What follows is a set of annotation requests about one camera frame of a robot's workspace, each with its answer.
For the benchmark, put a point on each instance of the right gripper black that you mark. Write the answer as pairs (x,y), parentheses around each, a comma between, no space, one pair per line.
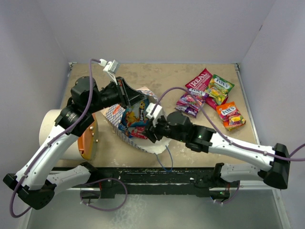
(150,130)

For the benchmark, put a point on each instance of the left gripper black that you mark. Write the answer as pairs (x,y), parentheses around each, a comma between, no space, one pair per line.
(127,95)

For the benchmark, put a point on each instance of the blue snack packet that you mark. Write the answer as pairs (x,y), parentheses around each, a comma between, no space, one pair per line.
(135,115)

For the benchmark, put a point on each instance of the blue checkered paper bag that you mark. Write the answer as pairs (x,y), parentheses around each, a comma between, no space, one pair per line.
(113,116)

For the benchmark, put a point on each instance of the red pink snack packet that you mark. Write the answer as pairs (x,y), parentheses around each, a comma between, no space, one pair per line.
(138,132)

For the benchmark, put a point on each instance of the blue chocolate candy packet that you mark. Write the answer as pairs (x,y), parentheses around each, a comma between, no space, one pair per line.
(124,130)

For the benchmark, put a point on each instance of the purple white snack packet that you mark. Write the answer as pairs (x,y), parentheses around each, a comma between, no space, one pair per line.
(187,110)

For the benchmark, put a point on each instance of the purple pink candy packet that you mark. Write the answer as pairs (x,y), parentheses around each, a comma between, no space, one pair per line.
(194,99)

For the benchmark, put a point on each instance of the pink cookie snack packet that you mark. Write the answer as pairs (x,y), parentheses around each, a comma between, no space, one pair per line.
(200,82)

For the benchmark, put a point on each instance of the green yellow candy packet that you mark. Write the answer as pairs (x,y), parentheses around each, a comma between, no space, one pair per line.
(218,88)

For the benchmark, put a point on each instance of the orange snack packet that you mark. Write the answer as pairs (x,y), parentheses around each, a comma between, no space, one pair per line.
(230,116)

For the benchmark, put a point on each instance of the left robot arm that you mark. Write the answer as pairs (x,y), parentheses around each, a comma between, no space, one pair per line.
(33,184)

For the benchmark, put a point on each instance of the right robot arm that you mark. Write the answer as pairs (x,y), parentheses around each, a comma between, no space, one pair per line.
(266,163)

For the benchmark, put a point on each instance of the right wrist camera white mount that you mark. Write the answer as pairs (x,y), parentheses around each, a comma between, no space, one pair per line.
(154,112)

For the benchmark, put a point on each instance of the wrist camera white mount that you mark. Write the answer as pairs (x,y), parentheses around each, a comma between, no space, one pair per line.
(110,68)
(154,112)

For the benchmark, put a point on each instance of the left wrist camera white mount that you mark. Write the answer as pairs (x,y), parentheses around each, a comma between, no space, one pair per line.
(110,68)

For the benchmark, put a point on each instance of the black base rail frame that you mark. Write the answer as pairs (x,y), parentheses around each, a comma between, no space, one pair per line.
(202,182)

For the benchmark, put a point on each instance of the aluminium table frame rail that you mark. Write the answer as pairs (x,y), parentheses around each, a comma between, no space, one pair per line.
(237,69)

